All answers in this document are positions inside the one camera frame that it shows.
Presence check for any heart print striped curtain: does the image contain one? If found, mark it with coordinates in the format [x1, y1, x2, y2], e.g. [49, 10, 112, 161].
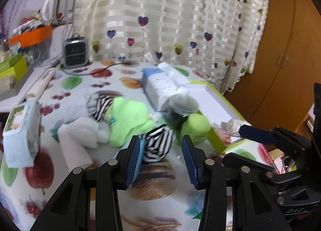
[73, 0, 270, 93]

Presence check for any silver foil bag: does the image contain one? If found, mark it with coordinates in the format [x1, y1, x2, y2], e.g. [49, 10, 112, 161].
[41, 0, 51, 21]

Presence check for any light blue face mask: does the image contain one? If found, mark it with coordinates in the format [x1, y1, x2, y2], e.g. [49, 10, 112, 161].
[135, 139, 148, 179]

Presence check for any black white striped sock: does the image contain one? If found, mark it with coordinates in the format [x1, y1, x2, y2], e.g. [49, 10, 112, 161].
[86, 94, 114, 122]
[143, 126, 175, 162]

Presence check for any green edged white box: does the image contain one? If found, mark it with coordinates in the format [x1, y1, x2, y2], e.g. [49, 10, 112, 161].
[187, 80, 252, 155]

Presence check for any rolled white mat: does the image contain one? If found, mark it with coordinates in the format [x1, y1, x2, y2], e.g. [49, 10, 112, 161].
[25, 68, 57, 101]

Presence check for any grey space heater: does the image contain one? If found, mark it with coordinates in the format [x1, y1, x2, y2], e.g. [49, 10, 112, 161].
[62, 34, 89, 68]

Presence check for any lime green cardboard box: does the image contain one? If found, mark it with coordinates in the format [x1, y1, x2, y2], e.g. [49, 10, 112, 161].
[0, 53, 27, 83]

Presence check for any white soft cloth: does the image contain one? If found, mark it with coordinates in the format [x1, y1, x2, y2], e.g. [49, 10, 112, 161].
[64, 93, 93, 123]

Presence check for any white towel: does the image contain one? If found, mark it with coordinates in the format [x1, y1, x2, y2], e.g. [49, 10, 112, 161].
[58, 117, 111, 171]

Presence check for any wet wipes pack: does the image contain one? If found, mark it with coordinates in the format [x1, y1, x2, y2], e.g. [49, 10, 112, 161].
[2, 99, 43, 169]

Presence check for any black heater cable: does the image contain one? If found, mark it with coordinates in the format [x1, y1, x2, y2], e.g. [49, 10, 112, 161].
[59, 62, 131, 76]

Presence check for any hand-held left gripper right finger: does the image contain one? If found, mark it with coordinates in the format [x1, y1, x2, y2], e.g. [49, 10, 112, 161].
[181, 134, 293, 231]

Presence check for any orange topped storage bin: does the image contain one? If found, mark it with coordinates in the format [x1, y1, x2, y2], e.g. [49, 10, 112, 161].
[9, 25, 54, 64]

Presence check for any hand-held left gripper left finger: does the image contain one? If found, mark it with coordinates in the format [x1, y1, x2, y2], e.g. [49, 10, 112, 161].
[29, 135, 141, 231]

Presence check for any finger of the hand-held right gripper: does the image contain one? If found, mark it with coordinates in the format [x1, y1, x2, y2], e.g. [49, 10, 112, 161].
[239, 125, 312, 162]
[223, 153, 277, 184]

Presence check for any brown wooden wardrobe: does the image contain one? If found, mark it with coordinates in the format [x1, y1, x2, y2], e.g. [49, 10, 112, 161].
[223, 0, 321, 146]

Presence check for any dark translucent jar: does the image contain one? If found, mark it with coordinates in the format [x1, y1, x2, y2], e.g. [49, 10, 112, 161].
[160, 94, 200, 131]

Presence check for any lime green cloth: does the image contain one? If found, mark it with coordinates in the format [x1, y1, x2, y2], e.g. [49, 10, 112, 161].
[102, 97, 157, 147]

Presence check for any pink notebook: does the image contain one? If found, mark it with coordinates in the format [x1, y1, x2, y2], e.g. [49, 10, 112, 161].
[259, 143, 284, 174]

